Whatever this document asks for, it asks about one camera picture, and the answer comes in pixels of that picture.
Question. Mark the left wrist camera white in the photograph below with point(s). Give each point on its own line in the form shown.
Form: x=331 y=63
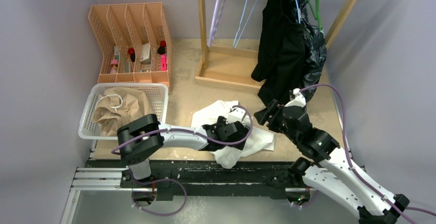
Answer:
x=238 y=114

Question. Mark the peach plastic file organizer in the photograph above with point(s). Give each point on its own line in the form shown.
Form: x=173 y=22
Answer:
x=118 y=27

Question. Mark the red black marker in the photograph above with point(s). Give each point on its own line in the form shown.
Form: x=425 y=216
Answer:
x=132 y=54

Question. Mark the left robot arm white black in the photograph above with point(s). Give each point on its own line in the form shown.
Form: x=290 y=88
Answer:
x=140 y=139

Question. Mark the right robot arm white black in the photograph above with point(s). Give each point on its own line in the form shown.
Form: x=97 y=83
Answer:
x=325 y=167

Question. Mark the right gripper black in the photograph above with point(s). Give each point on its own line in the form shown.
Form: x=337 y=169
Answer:
x=262 y=116

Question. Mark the white small box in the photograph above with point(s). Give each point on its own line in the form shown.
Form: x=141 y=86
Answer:
x=145 y=57

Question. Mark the plain black shorts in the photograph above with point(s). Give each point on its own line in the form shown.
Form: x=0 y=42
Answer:
x=281 y=53

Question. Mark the black patterned shorts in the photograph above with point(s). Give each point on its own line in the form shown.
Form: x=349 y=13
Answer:
x=315 y=45

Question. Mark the wooden clothes rack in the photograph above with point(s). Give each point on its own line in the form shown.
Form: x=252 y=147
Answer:
x=228 y=68

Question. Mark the green hanger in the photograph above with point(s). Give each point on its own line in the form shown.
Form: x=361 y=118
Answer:
x=316 y=13

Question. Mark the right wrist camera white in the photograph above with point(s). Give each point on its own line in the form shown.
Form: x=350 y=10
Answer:
x=297 y=99

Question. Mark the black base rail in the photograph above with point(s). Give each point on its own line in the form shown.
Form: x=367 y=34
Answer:
x=275 y=180

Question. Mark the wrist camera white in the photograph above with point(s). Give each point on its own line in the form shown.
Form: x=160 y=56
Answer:
x=238 y=114
x=297 y=99

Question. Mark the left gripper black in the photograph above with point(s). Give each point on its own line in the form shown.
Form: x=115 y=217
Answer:
x=222 y=123

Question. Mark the pink highlighter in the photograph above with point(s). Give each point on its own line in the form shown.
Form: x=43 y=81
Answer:
x=164 y=63

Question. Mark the white shorts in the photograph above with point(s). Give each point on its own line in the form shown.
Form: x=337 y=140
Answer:
x=259 y=140

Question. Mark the lilac hanger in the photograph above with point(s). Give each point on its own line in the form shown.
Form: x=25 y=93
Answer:
x=216 y=16

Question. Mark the white plastic basket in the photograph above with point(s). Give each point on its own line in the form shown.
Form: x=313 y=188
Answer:
x=156 y=93

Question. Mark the beige shorts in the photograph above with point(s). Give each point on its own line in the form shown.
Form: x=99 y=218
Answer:
x=120 y=106

